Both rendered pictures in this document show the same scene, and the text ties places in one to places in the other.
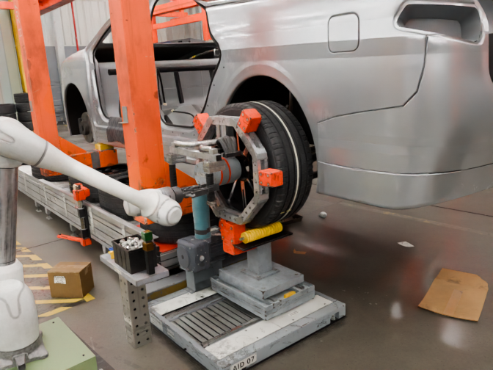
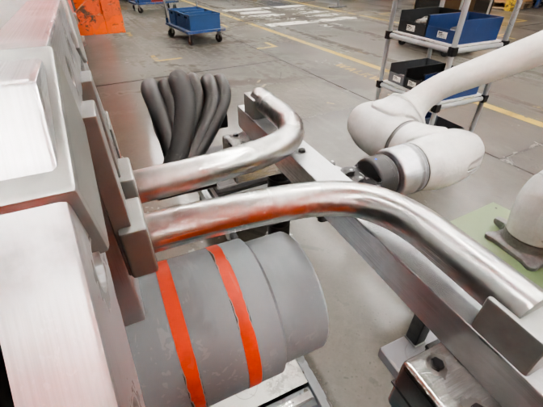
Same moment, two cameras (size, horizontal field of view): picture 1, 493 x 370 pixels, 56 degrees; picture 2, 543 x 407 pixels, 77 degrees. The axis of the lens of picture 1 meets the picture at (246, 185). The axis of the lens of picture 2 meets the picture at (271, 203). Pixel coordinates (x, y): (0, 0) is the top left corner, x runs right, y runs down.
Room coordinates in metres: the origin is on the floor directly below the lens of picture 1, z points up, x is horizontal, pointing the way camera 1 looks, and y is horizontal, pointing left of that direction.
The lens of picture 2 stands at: (2.49, 0.25, 1.14)
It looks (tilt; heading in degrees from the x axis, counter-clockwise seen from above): 36 degrees down; 193
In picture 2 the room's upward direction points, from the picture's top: straight up
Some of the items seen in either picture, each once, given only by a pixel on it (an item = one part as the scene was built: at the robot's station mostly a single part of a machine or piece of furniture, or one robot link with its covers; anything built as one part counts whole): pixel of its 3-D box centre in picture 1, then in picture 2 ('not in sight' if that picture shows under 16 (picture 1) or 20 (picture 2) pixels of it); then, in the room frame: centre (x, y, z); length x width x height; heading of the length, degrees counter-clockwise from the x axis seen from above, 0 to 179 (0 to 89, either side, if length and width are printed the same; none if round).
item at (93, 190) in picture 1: (106, 181); not in sight; (4.32, 1.33, 0.39); 0.66 x 0.66 x 0.24
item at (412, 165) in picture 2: (165, 197); (396, 171); (1.93, 0.35, 0.83); 0.09 x 0.06 x 0.09; 38
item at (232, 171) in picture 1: (217, 171); (205, 322); (2.31, 0.14, 0.85); 0.21 x 0.14 x 0.14; 128
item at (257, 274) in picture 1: (259, 255); not in sight; (2.46, -0.05, 0.32); 0.40 x 0.30 x 0.28; 38
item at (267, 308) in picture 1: (260, 286); not in sight; (2.45, -0.05, 0.13); 0.50 x 0.36 x 0.10; 38
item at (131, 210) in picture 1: (144, 203); (435, 156); (1.85, 0.43, 0.83); 0.16 x 0.13 x 0.11; 128
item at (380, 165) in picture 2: (180, 194); (362, 181); (1.98, 0.29, 0.83); 0.09 x 0.08 x 0.07; 128
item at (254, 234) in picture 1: (262, 232); not in sight; (2.32, -0.07, 0.51); 0.29 x 0.06 x 0.06; 128
